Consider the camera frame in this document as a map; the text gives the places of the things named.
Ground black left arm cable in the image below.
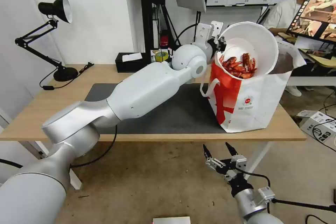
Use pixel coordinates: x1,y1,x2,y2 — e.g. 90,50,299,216
69,125,118,167

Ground dark grey table mat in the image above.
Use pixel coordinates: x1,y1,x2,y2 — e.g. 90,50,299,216
84,83,224,134

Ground black tissue box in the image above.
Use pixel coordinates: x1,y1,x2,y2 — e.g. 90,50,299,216
115,52,154,73

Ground red crayfish shells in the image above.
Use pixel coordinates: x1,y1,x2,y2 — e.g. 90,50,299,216
222,53,259,79

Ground printed cardboard box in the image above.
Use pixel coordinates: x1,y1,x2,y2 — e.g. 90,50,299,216
296,110,336,145

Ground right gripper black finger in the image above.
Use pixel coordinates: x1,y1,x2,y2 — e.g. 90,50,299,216
203,144,225,173
225,142,238,167

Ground black lamp power cable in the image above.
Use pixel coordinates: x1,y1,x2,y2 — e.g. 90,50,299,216
39,62,95,91

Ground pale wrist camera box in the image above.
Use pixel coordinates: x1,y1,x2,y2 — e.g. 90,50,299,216
232,155,248,170

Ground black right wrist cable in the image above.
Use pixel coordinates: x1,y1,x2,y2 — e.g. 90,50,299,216
236,170,336,224

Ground black stand column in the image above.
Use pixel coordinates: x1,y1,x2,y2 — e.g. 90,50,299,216
139,0,165,54

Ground yellow green tape roll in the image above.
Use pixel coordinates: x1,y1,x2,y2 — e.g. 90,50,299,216
155,51,170,63

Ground black desk lamp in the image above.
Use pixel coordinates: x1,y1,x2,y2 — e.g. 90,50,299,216
15,0,79,82

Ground person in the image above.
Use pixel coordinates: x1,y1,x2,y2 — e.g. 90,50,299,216
264,0,330,97

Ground white paper bowl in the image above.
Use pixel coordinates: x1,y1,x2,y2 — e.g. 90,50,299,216
217,21,279,79

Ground red black battery pack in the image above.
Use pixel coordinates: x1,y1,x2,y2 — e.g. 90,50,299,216
160,30,170,49

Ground white robot front shell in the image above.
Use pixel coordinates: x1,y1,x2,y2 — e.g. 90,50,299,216
153,216,191,224

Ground white red takeout bag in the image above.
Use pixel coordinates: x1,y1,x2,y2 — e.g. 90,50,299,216
200,37,307,133

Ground computer monitor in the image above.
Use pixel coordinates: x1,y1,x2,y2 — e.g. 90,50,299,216
286,0,336,43

